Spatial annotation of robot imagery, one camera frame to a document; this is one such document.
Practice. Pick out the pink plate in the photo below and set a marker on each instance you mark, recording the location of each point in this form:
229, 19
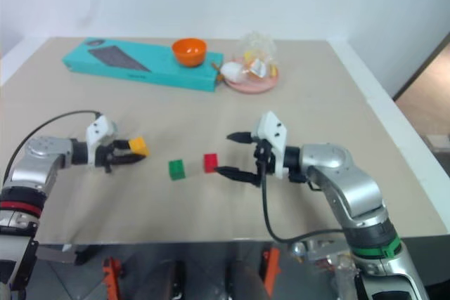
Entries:
253, 87

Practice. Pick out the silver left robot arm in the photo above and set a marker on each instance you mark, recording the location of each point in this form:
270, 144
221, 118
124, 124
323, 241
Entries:
35, 166

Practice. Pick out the brown wooden door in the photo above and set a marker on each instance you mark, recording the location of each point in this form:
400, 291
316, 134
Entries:
427, 71

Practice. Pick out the silver metal part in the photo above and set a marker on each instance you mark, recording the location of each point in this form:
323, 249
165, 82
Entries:
316, 249

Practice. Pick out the teal keyboard box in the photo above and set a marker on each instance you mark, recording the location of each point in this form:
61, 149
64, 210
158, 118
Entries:
158, 68

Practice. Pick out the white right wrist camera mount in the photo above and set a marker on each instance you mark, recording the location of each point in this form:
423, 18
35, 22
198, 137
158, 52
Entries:
272, 131

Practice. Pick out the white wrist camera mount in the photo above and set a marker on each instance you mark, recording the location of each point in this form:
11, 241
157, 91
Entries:
97, 131
272, 131

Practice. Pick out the orange bowl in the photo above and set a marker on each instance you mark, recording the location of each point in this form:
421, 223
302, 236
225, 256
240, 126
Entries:
190, 55

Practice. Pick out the yellow cube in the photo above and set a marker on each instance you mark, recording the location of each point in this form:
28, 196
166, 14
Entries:
138, 144

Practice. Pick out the orange table clamp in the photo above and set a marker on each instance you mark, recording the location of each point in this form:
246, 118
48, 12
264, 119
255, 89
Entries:
270, 272
113, 279

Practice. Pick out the orange white snack packet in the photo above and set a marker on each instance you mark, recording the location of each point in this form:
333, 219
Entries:
258, 66

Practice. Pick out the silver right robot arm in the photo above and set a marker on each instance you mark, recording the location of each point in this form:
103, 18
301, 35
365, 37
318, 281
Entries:
351, 187

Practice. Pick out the white wrapped packet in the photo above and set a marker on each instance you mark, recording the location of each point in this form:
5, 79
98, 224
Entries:
232, 70

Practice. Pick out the cardboard box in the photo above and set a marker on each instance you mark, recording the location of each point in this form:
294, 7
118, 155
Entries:
439, 142

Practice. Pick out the red cube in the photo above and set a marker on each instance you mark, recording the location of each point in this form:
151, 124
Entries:
211, 162

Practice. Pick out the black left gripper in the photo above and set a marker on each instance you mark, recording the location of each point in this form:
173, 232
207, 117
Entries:
103, 156

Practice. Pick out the green cube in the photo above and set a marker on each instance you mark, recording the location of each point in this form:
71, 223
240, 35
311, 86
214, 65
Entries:
176, 170

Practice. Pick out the clear plastic bag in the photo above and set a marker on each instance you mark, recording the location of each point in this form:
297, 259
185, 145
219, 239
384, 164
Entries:
256, 44

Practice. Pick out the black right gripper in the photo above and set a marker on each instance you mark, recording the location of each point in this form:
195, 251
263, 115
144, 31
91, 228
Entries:
263, 154

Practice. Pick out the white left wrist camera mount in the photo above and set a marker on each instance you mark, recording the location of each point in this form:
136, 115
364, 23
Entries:
97, 131

